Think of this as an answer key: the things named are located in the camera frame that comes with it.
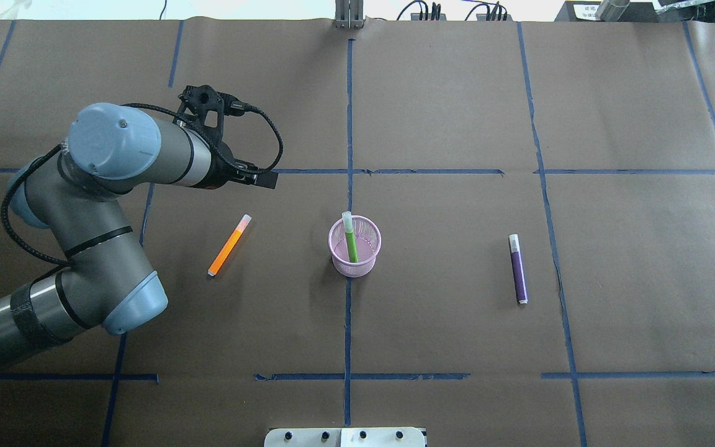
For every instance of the aluminium frame post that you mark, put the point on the aluminium frame post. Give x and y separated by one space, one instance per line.
349 14

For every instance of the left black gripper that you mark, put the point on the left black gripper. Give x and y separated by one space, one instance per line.
221 164

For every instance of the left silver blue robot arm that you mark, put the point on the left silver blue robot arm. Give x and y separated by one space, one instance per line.
63 207

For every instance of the green highlighter pen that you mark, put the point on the green highlighter pen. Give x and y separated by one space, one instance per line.
348 225

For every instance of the orange highlighter pen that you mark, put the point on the orange highlighter pen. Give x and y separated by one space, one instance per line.
227 248

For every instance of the pink mesh pen holder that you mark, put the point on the pink mesh pen holder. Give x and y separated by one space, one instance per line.
368 241

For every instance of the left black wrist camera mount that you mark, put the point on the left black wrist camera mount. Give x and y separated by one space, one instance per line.
206 109

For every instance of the white camera pole with base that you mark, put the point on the white camera pole with base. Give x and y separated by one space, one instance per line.
347 436

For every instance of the purple highlighter pen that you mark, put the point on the purple highlighter pen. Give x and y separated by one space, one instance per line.
517 263

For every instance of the black box under cylinder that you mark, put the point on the black box under cylinder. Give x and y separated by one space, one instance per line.
585 11

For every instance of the steel cylinder weight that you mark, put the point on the steel cylinder weight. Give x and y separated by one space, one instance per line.
611 10

